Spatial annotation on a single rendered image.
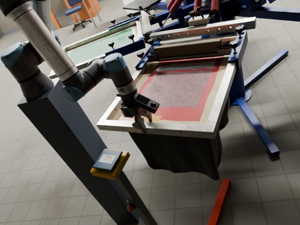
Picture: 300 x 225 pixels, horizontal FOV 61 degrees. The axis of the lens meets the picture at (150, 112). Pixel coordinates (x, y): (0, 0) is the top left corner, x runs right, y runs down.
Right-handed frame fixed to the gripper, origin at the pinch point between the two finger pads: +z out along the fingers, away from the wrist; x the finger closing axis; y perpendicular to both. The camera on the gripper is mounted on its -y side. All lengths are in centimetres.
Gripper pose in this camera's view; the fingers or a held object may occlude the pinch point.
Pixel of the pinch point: (148, 126)
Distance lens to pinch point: 111.3
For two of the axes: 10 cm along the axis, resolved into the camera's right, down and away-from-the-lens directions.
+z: 3.3, 7.4, 5.9
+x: -3.9, 6.7, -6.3
